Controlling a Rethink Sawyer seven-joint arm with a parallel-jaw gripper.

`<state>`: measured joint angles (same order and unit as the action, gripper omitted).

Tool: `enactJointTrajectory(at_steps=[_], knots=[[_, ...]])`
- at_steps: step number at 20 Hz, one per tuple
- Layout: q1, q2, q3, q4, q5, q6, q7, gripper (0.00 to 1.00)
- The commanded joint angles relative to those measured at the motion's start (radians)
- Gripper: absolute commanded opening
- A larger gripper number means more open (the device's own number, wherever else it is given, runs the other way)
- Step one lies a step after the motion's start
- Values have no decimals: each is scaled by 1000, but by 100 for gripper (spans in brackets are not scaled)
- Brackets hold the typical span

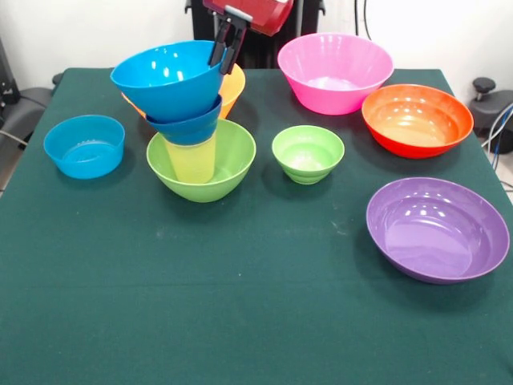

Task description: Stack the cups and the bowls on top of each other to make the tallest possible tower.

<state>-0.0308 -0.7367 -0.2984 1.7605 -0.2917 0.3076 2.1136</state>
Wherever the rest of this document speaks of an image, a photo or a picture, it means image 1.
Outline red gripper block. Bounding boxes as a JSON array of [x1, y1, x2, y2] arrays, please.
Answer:
[[203, 0, 293, 76]]

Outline large light blue bowl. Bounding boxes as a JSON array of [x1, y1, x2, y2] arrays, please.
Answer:
[[110, 39, 228, 124]]

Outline small dark blue bowl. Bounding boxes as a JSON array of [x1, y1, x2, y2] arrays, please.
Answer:
[[146, 94, 224, 146]]

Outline yellow cup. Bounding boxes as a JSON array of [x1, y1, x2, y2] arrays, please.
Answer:
[[166, 132, 217, 184]]

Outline small green bowl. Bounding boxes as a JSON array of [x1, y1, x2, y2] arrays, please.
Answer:
[[271, 124, 345, 185]]

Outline purple bowl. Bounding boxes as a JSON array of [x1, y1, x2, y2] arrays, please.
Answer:
[[366, 176, 511, 285]]

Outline orange bowl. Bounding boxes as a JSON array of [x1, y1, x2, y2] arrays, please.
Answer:
[[120, 62, 247, 121]]

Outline large green bowl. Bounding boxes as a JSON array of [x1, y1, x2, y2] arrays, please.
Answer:
[[146, 119, 257, 204]]

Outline pink bowl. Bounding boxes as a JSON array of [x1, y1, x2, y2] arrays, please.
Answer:
[[277, 32, 395, 116]]

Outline low ribbed blue bowl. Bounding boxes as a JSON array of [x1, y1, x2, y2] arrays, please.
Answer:
[[42, 114, 126, 180]]

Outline red bowl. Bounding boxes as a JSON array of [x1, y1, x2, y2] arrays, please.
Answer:
[[361, 83, 475, 160]]

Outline black equipment rack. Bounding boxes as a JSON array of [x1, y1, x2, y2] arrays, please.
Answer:
[[0, 38, 21, 107]]

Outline dark green tablecloth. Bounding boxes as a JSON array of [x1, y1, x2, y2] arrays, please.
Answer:
[[0, 67, 513, 385]]

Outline black hanging cable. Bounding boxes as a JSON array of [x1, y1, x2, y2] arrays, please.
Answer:
[[354, 0, 372, 35]]

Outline grey cable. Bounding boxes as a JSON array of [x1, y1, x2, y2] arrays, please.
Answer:
[[0, 130, 29, 146]]

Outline blue and white cables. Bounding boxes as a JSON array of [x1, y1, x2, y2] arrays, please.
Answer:
[[480, 102, 513, 192]]

